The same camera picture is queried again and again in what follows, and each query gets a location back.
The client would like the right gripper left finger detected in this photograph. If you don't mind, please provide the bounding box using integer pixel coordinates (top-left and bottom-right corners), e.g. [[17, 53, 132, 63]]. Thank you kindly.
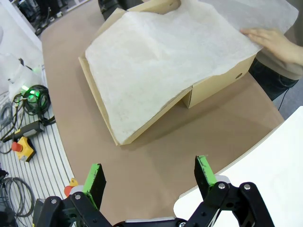
[[33, 163, 114, 227]]

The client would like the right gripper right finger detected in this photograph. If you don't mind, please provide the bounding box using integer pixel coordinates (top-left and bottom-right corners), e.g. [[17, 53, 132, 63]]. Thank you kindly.
[[187, 155, 276, 227]]

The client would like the brown cardboard shoe box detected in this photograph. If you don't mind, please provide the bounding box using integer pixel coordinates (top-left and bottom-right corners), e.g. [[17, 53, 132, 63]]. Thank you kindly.
[[78, 0, 258, 146]]

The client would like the white tissue paper sheet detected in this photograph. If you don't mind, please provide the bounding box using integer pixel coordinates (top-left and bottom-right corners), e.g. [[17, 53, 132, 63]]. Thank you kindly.
[[85, 0, 299, 145]]

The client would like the person's left forearm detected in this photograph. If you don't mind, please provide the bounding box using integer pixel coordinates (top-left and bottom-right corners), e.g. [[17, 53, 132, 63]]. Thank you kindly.
[[287, 37, 303, 69]]

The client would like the yellow emergency stop box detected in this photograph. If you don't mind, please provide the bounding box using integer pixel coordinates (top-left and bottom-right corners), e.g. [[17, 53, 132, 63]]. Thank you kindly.
[[11, 136, 36, 163]]

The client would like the person's left hand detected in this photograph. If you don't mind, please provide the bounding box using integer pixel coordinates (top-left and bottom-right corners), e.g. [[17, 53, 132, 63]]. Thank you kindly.
[[240, 27, 291, 64]]

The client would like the white low platform block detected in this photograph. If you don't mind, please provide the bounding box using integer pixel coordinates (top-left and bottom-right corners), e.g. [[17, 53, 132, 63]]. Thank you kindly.
[[173, 106, 303, 227]]

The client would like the black power supply brick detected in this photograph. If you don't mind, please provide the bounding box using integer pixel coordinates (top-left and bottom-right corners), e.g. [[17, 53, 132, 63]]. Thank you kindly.
[[1, 120, 45, 142]]

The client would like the person in beige sweater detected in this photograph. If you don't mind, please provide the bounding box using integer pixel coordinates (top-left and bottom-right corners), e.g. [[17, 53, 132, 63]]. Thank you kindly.
[[248, 14, 303, 102]]

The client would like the red button yellow switch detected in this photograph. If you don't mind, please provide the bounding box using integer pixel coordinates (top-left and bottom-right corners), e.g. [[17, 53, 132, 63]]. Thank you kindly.
[[64, 177, 79, 198]]

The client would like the grey slotted aluminium base plate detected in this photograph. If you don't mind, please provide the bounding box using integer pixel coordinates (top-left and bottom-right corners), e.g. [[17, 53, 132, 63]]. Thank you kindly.
[[0, 63, 76, 227]]

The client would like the grey cable coil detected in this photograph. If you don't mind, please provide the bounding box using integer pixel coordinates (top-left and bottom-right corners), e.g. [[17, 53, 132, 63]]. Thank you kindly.
[[0, 176, 36, 218]]

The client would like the coiled black cable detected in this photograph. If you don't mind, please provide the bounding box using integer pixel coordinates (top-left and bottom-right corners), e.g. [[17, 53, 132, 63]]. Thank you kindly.
[[13, 84, 56, 126]]

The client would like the grey cable bundle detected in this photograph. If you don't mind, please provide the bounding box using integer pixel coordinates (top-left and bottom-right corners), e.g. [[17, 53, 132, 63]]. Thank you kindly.
[[0, 101, 15, 140]]

